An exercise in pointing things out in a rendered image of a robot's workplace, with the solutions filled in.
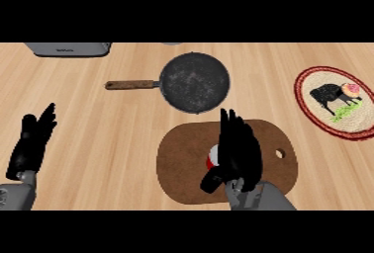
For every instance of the small grey object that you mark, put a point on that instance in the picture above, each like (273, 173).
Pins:
(171, 43)

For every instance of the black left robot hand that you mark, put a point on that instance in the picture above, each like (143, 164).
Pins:
(29, 141)

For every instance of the brown wooden cutting board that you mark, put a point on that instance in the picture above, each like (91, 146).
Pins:
(189, 164)

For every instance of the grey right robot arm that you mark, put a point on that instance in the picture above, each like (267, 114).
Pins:
(257, 197)

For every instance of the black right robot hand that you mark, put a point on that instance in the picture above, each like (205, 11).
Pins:
(238, 151)

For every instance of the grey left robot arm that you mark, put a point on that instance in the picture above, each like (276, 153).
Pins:
(17, 193)

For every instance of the oval placemat with sheep print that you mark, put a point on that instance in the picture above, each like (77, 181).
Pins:
(335, 102)

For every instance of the grey appliance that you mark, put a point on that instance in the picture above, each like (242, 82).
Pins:
(68, 49)

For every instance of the red and white can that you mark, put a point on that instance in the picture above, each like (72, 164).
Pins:
(211, 157)

